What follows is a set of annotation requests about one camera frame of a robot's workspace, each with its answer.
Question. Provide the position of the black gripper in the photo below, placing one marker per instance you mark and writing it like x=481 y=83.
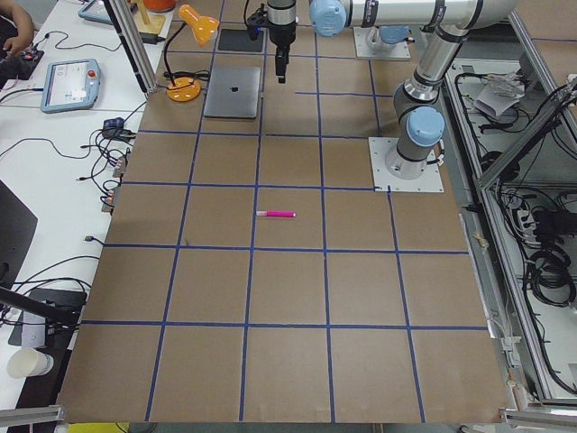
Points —
x=281 y=37

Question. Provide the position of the pink highlighter pen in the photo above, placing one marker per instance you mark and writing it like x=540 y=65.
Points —
x=275 y=213

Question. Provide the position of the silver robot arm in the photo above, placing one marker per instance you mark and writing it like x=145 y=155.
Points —
x=421 y=125
x=387 y=38

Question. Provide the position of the black mousepad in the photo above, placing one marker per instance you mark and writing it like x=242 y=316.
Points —
x=239 y=41

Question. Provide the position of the silver laptop notebook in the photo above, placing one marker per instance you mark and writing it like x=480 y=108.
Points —
x=233 y=92

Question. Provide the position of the person hand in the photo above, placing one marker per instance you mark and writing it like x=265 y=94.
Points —
x=24 y=26

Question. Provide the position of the orange desk lamp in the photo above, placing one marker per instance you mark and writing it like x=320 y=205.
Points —
x=184 y=85

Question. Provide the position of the black power adapter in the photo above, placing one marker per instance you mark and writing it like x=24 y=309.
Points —
x=151 y=38

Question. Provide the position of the wooden stand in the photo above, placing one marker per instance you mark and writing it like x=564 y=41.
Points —
x=145 y=22

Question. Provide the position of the orange cylinder container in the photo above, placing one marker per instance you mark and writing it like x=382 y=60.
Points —
x=159 y=6

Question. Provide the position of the blue teach pendant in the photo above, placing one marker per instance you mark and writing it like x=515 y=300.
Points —
x=95 y=11
x=70 y=85

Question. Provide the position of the black monitor stand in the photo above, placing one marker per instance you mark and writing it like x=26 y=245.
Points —
x=48 y=317

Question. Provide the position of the white paper cup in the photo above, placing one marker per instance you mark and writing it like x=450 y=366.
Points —
x=29 y=362

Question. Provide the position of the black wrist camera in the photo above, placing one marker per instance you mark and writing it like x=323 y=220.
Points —
x=257 y=22

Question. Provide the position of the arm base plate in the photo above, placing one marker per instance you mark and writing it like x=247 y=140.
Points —
x=392 y=173
x=363 y=51

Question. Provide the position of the aluminium frame post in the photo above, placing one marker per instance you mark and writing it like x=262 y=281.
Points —
x=130 y=38

